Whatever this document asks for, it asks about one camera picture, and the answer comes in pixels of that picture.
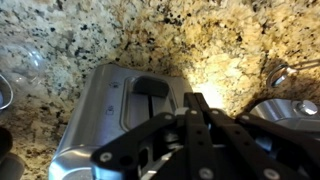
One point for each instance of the stainless steel toaster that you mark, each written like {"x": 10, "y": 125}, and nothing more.
{"x": 96, "y": 113}

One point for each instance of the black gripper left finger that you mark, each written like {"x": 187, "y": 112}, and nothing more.
{"x": 150, "y": 140}

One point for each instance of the black toaster lever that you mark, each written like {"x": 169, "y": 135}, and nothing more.
{"x": 150, "y": 86}

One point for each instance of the dark round object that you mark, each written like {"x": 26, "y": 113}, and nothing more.
{"x": 8, "y": 156}

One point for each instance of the silver appliance with knob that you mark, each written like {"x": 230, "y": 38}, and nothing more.
{"x": 286, "y": 111}

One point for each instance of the clear glass jar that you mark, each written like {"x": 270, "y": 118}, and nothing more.
{"x": 20, "y": 70}

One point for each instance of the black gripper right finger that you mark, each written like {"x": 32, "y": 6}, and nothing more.
{"x": 253, "y": 143}

